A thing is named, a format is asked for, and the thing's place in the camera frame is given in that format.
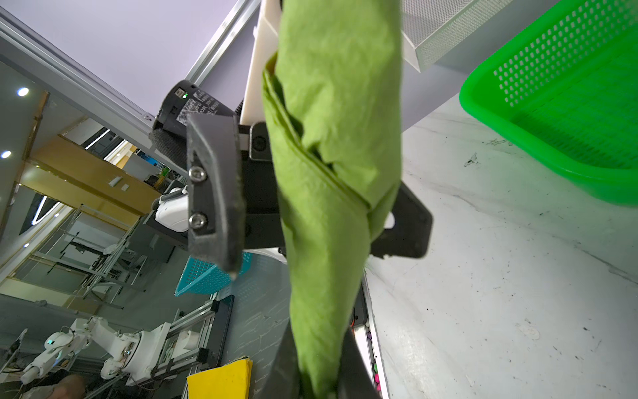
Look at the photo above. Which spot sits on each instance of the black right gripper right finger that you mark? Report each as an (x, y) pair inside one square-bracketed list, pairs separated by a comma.
[(353, 379)]

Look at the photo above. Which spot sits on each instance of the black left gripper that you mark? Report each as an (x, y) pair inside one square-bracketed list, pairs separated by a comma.
[(220, 204)]

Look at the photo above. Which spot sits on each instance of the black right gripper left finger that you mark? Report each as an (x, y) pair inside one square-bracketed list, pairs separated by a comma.
[(283, 380)]

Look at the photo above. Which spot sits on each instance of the green paper napkin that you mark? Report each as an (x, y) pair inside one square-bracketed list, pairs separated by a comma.
[(331, 98)]

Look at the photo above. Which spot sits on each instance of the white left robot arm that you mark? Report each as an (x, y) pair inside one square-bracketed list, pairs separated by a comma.
[(184, 124)]

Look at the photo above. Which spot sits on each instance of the yellow box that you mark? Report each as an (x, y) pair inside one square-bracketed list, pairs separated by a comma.
[(231, 381)]

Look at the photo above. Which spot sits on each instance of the teal plastic crate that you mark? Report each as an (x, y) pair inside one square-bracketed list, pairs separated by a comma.
[(201, 277)]

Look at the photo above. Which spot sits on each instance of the bright green plastic basket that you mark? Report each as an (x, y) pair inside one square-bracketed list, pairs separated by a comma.
[(564, 90)]

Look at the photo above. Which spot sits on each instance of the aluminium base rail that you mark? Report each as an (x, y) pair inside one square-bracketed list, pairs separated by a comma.
[(364, 329)]

